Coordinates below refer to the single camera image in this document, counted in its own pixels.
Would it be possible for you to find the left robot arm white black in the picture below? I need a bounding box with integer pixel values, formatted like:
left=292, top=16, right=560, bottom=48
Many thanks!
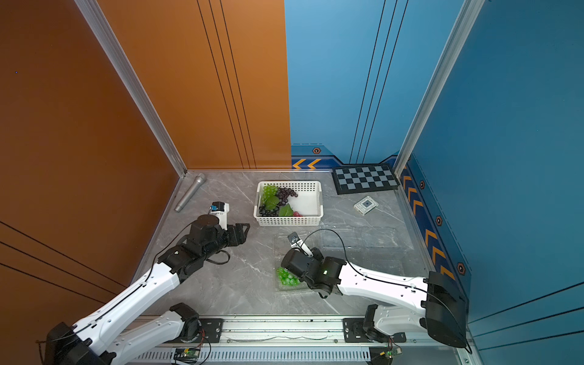
left=40, top=214, right=250, bottom=364

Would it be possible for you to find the small green grape bunch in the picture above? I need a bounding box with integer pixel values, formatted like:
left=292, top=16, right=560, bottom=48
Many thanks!
left=260, top=184, right=278, bottom=204

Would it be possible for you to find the black grey chessboard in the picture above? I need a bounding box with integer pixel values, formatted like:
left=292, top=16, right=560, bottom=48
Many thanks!
left=332, top=164, right=399, bottom=195

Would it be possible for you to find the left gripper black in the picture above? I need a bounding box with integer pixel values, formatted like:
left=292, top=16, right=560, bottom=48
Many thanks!
left=202, top=221, right=252, bottom=263

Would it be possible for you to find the small black grape bunch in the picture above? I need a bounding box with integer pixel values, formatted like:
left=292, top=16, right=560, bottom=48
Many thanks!
left=258, top=205, right=280, bottom=217

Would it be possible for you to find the green grape leaf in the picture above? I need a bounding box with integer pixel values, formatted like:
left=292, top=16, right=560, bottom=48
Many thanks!
left=278, top=204, right=294, bottom=217
left=264, top=196, right=280, bottom=211

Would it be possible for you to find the dark purple grape bunch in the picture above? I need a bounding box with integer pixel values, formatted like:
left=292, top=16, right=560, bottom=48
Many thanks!
left=275, top=187, right=298, bottom=207

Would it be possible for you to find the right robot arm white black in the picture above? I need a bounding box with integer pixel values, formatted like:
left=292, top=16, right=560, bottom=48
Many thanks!
left=281, top=249, right=468, bottom=348

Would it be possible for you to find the right green circuit board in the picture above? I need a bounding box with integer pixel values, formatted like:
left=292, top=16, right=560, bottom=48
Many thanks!
left=380, top=345, right=402, bottom=359

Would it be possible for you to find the aluminium rail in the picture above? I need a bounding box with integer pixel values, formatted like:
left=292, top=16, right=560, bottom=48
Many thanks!
left=90, top=314, right=475, bottom=348

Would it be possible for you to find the clear clamshell container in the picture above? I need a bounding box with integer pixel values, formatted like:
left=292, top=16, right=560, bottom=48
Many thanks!
left=316, top=226, right=414, bottom=250
left=273, top=246, right=310, bottom=293

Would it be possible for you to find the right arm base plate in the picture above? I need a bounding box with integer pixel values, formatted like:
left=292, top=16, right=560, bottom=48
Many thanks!
left=342, top=317, right=407, bottom=344

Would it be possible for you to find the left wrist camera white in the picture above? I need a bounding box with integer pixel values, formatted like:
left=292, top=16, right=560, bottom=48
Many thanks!
left=210, top=202, right=230, bottom=231

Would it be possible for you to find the white perforated plastic basket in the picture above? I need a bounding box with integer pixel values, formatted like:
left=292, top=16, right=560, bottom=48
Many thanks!
left=253, top=180, right=324, bottom=227

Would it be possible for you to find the left green circuit board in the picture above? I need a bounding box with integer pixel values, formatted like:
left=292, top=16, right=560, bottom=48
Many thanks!
left=172, top=348, right=201, bottom=364

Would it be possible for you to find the silver microphone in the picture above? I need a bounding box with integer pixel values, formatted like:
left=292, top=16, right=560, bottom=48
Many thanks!
left=174, top=173, right=207, bottom=212

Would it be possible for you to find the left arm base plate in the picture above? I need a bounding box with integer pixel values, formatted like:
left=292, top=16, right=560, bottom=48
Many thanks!
left=167, top=318, right=224, bottom=345

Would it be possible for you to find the green circuit board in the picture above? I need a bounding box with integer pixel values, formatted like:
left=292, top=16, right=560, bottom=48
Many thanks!
left=380, top=345, right=402, bottom=359
left=172, top=348, right=201, bottom=364

